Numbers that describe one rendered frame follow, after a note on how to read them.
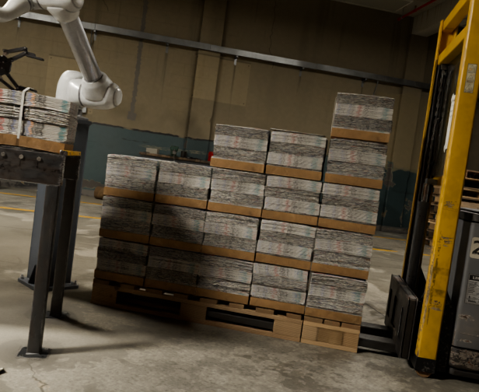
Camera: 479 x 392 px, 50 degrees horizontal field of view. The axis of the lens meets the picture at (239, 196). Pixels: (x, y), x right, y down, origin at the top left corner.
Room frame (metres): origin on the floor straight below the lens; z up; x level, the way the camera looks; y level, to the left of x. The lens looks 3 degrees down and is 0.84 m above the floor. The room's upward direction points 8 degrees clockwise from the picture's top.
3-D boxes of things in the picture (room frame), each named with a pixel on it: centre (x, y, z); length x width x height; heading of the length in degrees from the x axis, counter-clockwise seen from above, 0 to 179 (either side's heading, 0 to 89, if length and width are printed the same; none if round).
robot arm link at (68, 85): (3.04, 1.05, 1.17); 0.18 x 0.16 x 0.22; 75
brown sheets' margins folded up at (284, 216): (2.88, 0.13, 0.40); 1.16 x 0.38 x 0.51; 81
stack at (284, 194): (2.88, 0.13, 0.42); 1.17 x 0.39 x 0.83; 81
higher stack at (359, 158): (2.77, -0.58, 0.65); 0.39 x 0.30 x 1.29; 171
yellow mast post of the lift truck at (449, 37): (3.02, -1.06, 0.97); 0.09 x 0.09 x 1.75; 81
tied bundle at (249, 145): (2.86, 0.00, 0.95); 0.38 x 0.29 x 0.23; 171
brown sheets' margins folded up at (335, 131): (2.77, -0.58, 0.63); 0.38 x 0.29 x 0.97; 171
